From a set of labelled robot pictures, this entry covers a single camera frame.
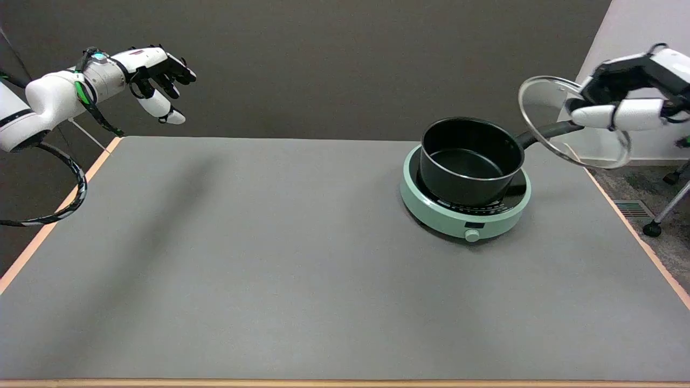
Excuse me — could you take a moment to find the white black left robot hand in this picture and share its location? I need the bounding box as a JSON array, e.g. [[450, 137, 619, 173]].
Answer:
[[111, 45, 197, 126]]

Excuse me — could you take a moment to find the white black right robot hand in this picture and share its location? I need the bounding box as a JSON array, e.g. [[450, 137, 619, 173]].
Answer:
[[566, 45, 690, 133]]

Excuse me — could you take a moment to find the glass pot lid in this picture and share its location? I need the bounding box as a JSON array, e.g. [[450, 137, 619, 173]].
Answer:
[[518, 75, 633, 170]]

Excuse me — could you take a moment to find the black chair caster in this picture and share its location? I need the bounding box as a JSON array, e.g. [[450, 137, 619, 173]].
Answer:
[[663, 162, 690, 186]]

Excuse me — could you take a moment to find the grey floor vent grille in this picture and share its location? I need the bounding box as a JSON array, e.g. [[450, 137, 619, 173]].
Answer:
[[613, 199, 656, 219]]

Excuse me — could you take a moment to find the chair leg with black caster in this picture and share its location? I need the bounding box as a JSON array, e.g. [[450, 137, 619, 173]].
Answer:
[[643, 181, 690, 238]]

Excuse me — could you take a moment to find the mint green induction cooker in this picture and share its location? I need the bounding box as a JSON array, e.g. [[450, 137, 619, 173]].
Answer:
[[399, 142, 533, 243]]

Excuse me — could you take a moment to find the green black wrist cable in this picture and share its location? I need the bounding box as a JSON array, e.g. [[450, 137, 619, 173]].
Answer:
[[73, 47, 126, 137]]

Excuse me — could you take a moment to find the thick black braided cable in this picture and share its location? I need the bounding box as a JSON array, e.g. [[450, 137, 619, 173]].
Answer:
[[0, 141, 88, 227]]

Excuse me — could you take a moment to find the black saucepan with handle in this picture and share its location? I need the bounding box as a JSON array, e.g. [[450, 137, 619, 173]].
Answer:
[[418, 116, 586, 209]]

